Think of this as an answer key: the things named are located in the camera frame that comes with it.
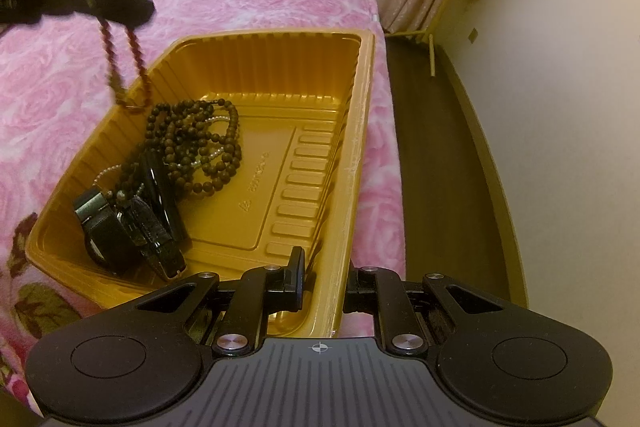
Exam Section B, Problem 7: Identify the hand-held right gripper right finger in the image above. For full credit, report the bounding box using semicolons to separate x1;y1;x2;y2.
345;264;505;352

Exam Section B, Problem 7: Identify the wooden stick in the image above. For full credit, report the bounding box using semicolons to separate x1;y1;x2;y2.
426;33;439;78

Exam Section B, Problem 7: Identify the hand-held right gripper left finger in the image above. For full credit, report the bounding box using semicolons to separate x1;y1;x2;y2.
132;247;306;355

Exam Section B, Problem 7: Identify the dark wooden bead necklace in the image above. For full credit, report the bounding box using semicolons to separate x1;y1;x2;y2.
117;98;244;198

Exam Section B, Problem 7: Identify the yellow plastic tray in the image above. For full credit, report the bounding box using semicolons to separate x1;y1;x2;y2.
25;29;377;340

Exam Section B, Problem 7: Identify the red-brown bead bracelet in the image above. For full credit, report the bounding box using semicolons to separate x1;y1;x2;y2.
97;18;152;114

